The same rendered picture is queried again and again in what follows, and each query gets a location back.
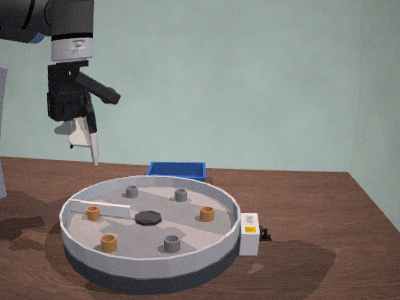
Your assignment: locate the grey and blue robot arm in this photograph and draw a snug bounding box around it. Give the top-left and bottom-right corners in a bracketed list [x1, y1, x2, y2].
[0, 0, 121, 105]

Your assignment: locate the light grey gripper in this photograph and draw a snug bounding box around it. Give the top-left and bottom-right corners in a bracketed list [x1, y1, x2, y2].
[47, 60, 99, 166]

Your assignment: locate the bronze bushing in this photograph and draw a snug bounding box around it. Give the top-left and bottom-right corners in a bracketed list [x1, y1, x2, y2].
[100, 234, 117, 253]
[86, 206, 100, 221]
[200, 206, 214, 222]

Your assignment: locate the grey metal bushing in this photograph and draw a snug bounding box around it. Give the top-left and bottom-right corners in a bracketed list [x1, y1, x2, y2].
[164, 235, 180, 253]
[175, 188, 187, 202]
[126, 185, 138, 198]

